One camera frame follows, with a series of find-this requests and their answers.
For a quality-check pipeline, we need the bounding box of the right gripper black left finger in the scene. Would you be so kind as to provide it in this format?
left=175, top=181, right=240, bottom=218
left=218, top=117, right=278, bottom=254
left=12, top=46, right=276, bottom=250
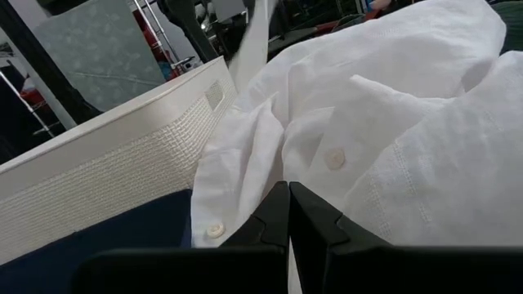
left=71, top=180, right=291, bottom=294

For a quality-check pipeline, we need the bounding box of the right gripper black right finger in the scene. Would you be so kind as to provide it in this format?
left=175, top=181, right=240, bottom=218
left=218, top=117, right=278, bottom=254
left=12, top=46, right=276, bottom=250
left=289, top=181, right=523, bottom=294

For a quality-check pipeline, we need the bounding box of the white button shirt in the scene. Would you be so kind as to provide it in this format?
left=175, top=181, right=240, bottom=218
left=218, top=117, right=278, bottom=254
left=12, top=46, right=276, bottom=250
left=190, top=0, right=523, bottom=294

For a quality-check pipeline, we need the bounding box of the navy blue garment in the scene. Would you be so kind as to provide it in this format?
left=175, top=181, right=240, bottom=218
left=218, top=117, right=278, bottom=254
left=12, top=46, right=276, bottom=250
left=0, top=188, right=194, bottom=294

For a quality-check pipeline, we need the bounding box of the white woven-texture plastic bin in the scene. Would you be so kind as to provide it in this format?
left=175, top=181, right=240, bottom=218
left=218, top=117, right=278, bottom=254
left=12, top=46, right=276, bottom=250
left=0, top=56, right=239, bottom=265

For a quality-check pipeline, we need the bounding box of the grey patterned panel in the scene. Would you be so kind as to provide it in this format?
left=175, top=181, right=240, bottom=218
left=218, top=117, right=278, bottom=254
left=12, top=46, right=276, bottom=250
left=32, top=0, right=167, bottom=114

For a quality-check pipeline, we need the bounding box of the dark green garment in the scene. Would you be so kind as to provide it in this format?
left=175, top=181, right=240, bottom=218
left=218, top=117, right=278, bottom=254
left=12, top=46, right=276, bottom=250
left=489, top=0, right=523, bottom=54

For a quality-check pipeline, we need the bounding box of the black slanted post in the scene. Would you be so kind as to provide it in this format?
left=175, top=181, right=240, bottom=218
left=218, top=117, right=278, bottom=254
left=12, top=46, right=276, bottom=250
left=0, top=0, right=103, bottom=126

